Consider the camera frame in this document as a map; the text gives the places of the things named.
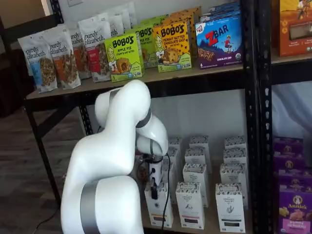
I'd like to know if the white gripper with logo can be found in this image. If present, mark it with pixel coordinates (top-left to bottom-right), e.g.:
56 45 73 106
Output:
148 160 164 199

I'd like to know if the white box yellow-orange strip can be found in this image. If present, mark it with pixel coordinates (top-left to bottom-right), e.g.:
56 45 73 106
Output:
168 136 182 150
144 181 174 227
167 147 181 169
162 162 176 195

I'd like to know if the white box pink strip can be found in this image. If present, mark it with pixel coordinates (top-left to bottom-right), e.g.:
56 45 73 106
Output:
182 162 209 208
175 181 206 230
189 136 210 150
184 147 211 166

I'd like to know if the black metal shelf unit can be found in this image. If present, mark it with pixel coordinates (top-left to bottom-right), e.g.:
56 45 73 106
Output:
258 0 312 234
0 0 260 234

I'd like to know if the green Bobo's apple pie box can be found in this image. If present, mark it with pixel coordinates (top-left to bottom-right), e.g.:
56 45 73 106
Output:
139 14 169 28
104 33 145 84
133 24 159 69

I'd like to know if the purple Annie's box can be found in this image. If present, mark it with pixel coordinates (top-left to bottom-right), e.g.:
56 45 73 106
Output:
273 137 304 156
278 184 312 234
273 152 306 172
277 168 312 194

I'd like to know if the orange Bobo's peanut butter box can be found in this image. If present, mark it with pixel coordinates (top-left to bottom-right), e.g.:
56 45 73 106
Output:
170 6 202 58
168 12 196 59
153 21 193 73

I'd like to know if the blue Z Bar box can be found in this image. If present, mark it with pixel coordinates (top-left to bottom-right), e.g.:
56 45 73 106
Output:
199 9 241 24
209 1 241 15
195 18 243 70

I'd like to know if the large orange snack box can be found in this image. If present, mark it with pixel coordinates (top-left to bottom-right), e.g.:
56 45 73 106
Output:
277 0 312 58

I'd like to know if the granola bag red label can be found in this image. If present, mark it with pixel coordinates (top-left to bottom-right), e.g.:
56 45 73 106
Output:
78 18 112 83

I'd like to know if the granola bag orange label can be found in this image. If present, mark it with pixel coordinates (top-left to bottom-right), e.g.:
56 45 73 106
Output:
69 25 92 80
45 26 82 90

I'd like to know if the white draped sheet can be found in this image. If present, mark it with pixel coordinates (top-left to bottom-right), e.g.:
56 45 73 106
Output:
272 82 312 140

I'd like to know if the white granola bag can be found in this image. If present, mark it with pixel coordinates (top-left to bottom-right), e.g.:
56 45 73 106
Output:
97 12 118 38
121 1 137 30
108 9 131 35

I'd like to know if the granola bag blue label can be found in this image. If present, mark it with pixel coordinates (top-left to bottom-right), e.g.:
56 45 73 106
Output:
17 33 59 94

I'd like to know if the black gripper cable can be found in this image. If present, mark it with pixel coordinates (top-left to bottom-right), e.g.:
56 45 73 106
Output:
160 153 172 231

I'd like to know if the black floor cable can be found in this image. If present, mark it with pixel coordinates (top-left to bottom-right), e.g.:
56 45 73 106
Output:
31 206 62 233

